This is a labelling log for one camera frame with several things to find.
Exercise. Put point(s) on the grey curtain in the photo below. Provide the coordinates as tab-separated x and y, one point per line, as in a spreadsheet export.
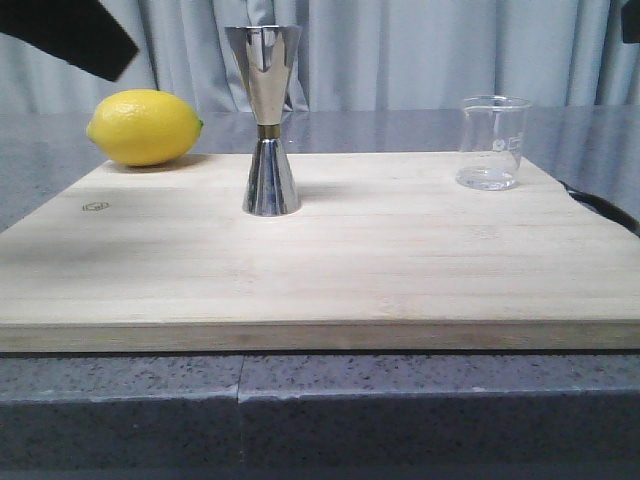
353	55

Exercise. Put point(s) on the yellow lemon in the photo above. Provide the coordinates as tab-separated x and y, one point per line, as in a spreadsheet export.
144	127

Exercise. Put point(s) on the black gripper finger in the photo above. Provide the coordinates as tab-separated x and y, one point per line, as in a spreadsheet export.
82	33
630	22

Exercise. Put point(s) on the black cutting board handle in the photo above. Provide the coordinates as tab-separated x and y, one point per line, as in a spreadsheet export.
603	208

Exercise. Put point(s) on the clear glass beaker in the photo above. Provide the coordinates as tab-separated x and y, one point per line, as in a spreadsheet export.
493	133

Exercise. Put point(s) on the steel double jigger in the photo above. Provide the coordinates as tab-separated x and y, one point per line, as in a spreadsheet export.
265	56

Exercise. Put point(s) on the wooden cutting board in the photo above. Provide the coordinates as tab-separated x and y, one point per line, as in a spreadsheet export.
386	252

